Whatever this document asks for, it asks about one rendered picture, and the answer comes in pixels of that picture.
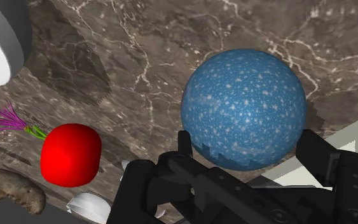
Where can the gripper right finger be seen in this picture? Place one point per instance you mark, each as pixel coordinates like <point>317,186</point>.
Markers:
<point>349,186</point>

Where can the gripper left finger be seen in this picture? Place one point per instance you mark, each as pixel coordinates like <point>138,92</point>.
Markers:
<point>135,189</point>

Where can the white bowl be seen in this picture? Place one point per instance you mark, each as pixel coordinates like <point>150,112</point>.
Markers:
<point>88,208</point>

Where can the red round vegetable, purple tuft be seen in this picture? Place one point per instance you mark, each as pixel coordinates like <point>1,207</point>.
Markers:
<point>70,155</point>

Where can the brown gnarled root lump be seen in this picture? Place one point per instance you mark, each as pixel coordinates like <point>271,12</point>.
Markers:
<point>11,186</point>

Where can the blue white-speckled ball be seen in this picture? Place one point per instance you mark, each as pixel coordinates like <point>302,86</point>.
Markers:
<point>243,108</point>

